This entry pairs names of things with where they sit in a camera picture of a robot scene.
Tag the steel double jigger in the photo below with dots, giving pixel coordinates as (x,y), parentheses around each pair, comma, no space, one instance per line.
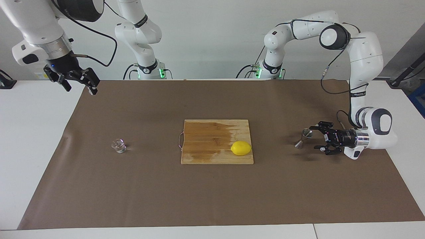
(307,133)

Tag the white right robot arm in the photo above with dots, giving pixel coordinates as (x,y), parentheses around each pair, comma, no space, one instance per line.
(36,26)

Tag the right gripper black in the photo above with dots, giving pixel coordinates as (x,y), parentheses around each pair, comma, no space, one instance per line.
(63,64)

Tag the blue crate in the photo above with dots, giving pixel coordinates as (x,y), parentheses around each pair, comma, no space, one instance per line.
(419,99)

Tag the black clamp mount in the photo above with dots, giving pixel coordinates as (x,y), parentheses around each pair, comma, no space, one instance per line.
(6,83)

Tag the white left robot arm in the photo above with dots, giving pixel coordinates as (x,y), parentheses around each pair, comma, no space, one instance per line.
(365,49)

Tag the wooden cutting board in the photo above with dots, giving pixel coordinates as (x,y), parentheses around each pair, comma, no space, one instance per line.
(206,146)

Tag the small clear glass cup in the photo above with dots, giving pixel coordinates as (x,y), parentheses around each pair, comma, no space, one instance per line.
(119,146)

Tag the yellow lemon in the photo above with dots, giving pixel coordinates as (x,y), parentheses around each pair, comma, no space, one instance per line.
(241,148)

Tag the black tripod stand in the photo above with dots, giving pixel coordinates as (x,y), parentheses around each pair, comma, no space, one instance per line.
(395,81)

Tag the brown paper table mat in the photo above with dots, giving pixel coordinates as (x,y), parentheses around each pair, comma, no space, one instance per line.
(212,192)

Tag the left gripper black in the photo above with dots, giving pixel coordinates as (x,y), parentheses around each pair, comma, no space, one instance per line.
(343,138)

